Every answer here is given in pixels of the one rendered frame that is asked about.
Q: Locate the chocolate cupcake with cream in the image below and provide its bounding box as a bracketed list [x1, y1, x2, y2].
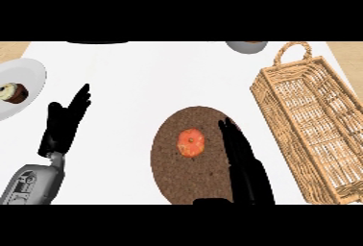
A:
[0, 82, 29, 105]

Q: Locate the white plate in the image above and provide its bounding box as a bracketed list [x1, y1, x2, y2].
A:
[0, 58, 48, 122]

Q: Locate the orange squash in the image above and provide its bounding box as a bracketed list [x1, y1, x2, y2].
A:
[175, 128, 206, 159]

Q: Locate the brown oval placemat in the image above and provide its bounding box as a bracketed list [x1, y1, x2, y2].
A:
[148, 106, 246, 206]

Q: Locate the grey bowl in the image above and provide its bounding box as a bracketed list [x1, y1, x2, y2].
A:
[224, 40, 269, 55]

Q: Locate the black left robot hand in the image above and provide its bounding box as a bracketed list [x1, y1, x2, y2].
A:
[36, 83, 91, 159]

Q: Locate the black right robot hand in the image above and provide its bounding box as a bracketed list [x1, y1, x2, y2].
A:
[193, 117, 275, 206]

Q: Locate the wicker basket with handle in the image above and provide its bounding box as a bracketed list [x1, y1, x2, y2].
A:
[247, 41, 363, 205]

